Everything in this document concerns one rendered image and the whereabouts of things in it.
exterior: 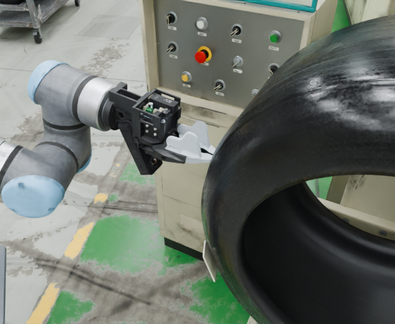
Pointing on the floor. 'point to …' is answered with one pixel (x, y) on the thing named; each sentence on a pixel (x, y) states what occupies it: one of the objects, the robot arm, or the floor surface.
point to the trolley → (18, 15)
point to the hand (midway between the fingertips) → (212, 159)
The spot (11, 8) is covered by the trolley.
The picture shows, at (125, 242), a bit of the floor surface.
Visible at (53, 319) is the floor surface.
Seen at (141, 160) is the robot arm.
